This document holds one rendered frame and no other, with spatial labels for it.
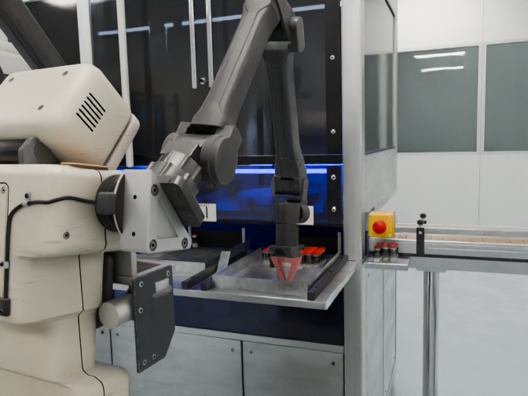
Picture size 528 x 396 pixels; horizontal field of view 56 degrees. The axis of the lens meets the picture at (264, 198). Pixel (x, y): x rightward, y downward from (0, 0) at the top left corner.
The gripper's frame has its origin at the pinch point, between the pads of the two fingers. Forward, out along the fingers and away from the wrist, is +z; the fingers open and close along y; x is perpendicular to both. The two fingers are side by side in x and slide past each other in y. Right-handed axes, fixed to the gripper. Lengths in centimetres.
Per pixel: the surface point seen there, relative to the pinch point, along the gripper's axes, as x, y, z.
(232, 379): 33, 42, 42
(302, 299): -5.3, -2.9, 3.3
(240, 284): 11.9, -0.7, 1.2
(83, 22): 87, 24, -83
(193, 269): 31.7, 10.1, 0.2
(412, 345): -15, 198, 63
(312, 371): 4, 42, 35
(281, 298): 0.0, -3.1, 3.4
